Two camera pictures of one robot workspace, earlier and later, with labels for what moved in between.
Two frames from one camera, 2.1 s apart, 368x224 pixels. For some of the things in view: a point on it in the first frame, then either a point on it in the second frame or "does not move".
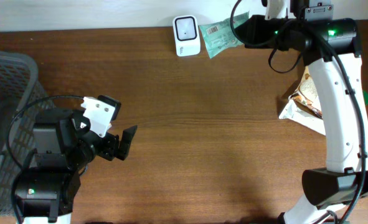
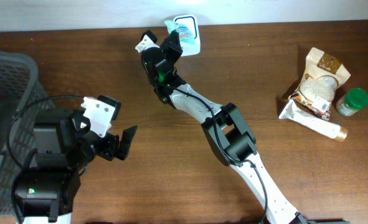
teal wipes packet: [220, 35] → [182, 30]
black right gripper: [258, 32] → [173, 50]
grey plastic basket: [10, 86] does not move
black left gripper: [111, 149] does not move
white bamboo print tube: [292, 112] does not move
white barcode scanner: [187, 35] does not move
